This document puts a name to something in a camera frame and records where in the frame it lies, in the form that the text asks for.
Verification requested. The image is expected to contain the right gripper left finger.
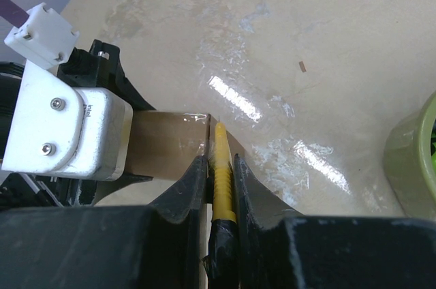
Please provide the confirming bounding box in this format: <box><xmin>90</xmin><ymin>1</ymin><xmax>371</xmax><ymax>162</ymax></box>
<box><xmin>146</xmin><ymin>156</ymin><xmax>208</xmax><ymax>288</ymax></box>

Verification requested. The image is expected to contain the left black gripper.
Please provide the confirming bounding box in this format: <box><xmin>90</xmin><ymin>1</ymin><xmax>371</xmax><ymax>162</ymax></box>
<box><xmin>1</xmin><ymin>40</ymin><xmax>151</xmax><ymax>207</ymax></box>

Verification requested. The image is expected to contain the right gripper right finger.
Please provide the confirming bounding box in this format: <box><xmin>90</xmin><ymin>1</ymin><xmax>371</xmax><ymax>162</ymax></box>
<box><xmin>234</xmin><ymin>155</ymin><xmax>301</xmax><ymax>288</ymax></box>

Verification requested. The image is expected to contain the yellow utility knife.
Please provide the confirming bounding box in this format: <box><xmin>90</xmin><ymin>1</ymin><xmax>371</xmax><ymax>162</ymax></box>
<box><xmin>203</xmin><ymin>121</ymin><xmax>239</xmax><ymax>288</ymax></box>

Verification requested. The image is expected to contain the brown cardboard express box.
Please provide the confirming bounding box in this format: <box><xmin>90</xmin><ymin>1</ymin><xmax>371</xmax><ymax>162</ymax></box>
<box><xmin>93</xmin><ymin>110</ymin><xmax>300</xmax><ymax>289</ymax></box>

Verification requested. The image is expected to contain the olive green plastic bin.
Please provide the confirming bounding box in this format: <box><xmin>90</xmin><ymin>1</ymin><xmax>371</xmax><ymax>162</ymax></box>
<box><xmin>383</xmin><ymin>94</ymin><xmax>435</xmax><ymax>221</ymax></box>

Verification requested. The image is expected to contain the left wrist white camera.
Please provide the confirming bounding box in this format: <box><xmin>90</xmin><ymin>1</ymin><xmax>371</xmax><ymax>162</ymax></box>
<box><xmin>1</xmin><ymin>61</ymin><xmax>133</xmax><ymax>181</ymax></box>

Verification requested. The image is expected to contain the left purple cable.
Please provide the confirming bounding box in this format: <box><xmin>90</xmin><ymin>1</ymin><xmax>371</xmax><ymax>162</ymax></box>
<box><xmin>0</xmin><ymin>0</ymin><xmax>81</xmax><ymax>71</ymax></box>

